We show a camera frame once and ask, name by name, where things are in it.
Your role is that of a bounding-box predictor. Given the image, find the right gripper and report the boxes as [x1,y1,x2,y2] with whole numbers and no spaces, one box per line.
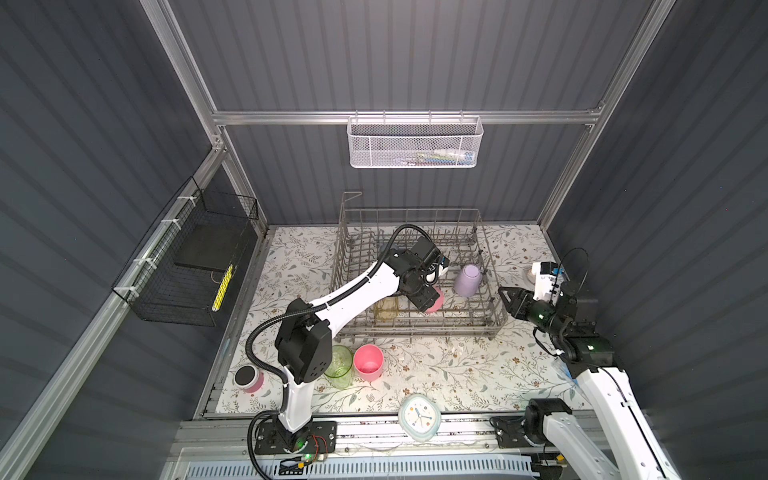
[499,284,565,339]

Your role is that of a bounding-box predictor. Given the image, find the pink cup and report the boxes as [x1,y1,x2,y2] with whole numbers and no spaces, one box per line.
[425,287,445,314]
[353,344,384,382]

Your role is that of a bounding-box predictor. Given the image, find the yellow transparent cup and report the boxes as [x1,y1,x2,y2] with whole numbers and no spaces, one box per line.
[374,296,400,322]

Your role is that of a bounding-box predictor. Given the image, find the purple cup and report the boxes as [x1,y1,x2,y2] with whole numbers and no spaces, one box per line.
[453,264,483,298]

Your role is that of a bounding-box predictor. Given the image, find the green transparent cup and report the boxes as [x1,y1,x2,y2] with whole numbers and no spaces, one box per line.
[325,345,353,389]

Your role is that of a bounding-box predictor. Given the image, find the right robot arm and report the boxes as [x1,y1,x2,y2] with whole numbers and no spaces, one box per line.
[498,281,680,479]

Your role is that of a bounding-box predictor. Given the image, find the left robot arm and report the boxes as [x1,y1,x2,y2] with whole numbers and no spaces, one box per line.
[244,223,450,479]

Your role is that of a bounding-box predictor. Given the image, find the white square clock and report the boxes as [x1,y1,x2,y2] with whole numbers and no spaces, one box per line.
[398,394,442,443]

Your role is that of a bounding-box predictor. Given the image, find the markers in white basket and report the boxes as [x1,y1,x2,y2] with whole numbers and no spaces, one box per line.
[394,149,476,168]

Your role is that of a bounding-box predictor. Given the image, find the yellow marker in black basket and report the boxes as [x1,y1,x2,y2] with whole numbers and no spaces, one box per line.
[211,264,235,312]

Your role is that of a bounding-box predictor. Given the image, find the black pad in basket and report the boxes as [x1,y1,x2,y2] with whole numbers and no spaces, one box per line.
[174,225,240,273]

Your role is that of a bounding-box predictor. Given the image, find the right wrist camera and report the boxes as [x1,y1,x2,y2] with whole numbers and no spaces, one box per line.
[531,261,566,301]

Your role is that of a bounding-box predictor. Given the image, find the grey wire dish rack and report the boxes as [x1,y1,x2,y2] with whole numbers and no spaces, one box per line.
[331,191,506,339]

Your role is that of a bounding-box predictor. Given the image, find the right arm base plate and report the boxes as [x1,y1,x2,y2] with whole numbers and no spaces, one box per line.
[489,414,539,449]

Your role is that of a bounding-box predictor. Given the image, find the white mesh wall basket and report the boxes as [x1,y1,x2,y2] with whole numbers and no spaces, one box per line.
[346,115,484,169]

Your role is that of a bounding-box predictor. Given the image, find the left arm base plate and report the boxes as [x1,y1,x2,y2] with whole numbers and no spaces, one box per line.
[253,420,338,455]

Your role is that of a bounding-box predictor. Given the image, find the black wire wall basket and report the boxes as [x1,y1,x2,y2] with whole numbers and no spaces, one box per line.
[113,180,263,327]

